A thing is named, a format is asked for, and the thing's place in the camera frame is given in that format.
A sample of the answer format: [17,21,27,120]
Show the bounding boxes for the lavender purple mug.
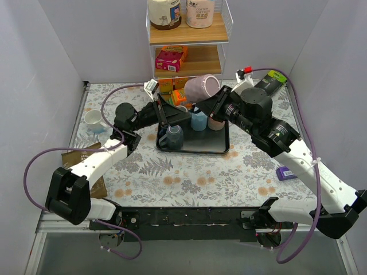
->
[184,74,220,104]

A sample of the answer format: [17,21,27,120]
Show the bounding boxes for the slate blue mug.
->
[158,125,184,150]

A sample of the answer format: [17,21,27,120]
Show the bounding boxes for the white and blue mug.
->
[84,109,107,134]

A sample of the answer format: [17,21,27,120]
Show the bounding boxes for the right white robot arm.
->
[196,85,366,239]

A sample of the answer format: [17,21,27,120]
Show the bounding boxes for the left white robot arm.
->
[45,96,190,229]

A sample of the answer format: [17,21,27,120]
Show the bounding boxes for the dark grey mug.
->
[176,105,188,113]

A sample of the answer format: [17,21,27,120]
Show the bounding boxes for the pink mug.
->
[207,117,225,131]

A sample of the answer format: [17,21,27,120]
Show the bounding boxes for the light blue faceted mug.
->
[191,112,208,131]

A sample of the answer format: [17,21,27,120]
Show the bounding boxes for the orange green sponge pack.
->
[168,88,192,108]

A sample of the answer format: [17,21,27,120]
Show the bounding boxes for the yellow sponge box left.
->
[158,78,174,95]

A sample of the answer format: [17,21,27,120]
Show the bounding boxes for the yellow sponge box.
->
[174,77,189,89]
[158,78,174,95]

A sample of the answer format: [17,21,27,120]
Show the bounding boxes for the yellow sponge box middle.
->
[174,77,189,89]

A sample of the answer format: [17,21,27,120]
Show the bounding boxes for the black serving tray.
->
[156,107,230,154]

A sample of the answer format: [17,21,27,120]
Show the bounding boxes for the black green razor box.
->
[255,70,287,96]

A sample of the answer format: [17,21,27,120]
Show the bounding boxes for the pink orange sponge box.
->
[155,45,188,72]

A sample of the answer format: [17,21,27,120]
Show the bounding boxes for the floral table mat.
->
[67,80,322,207]

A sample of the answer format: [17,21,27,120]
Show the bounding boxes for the purple white box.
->
[276,167,297,181]

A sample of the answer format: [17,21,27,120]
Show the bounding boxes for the brown paper bag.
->
[61,151,107,199]

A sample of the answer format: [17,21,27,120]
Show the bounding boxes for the pink cotton tissue roll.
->
[186,0,215,29]

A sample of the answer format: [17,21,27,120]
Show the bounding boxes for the brown cartoon paper roll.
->
[147,0,181,30]

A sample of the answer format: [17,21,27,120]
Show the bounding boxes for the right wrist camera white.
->
[233,66,255,95]

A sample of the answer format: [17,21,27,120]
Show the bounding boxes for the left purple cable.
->
[23,82,149,261]

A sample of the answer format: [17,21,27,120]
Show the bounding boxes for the purple cable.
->
[251,68,323,264]
[23,82,149,261]

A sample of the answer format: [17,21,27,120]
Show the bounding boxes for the white wire wooden shelf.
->
[146,1,233,90]

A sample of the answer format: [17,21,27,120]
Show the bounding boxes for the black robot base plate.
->
[88,206,287,243]

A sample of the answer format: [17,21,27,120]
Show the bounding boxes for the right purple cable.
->
[251,68,323,264]

